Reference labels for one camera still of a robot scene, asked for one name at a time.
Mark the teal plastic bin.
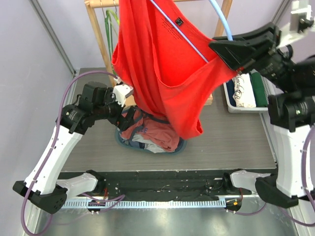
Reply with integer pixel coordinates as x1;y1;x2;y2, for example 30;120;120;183
114;105;188;156

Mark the light blue hanger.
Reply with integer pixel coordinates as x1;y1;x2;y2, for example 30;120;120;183
150;0;223;64

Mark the white plastic basket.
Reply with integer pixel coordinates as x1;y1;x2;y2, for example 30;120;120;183
223;72;274;113

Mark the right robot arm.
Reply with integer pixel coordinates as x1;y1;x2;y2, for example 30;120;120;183
209;19;315;208

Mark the aluminium frame post left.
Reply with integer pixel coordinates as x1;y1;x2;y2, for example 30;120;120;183
29;0;76;76

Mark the folded navy shirt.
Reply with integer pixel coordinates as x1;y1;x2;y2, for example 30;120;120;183
225;80;236;107

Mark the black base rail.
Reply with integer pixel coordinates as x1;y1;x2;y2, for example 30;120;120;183
87;170;252;202

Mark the aluminium frame post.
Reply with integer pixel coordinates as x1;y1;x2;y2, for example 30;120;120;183
29;0;76;76
271;0;291;24

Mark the grey tank top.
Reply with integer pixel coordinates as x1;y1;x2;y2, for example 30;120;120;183
132;135;166;153

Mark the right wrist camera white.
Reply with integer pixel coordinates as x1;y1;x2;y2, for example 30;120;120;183
276;0;315;49

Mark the maroon tank top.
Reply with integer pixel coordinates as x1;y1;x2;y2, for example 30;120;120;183
120;110;181;153

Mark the folded green shirt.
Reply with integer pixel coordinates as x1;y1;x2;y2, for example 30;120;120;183
250;72;268;107

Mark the folded white shirt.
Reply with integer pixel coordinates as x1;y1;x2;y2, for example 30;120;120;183
232;73;256;108

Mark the white slotted cable duct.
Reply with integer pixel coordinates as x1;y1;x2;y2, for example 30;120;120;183
62;198;226;209

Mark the dark green hanger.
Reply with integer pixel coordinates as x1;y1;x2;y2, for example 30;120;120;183
104;10;114;56

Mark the lime green hanger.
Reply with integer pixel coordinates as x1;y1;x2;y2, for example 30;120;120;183
106;9;120;26

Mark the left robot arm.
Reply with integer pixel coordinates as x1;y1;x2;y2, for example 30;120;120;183
13;82;136;214

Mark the wooden clothes rack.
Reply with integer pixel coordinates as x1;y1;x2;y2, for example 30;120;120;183
84;0;233;106

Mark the aluminium frame post right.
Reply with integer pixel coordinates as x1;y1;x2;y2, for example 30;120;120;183
271;0;291;24

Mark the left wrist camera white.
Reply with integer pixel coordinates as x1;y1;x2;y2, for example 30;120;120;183
113;77;135;107

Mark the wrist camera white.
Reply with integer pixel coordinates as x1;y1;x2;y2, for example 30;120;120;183
113;77;135;107
276;0;315;49

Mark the red tank top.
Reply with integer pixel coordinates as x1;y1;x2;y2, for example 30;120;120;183
112;0;236;140

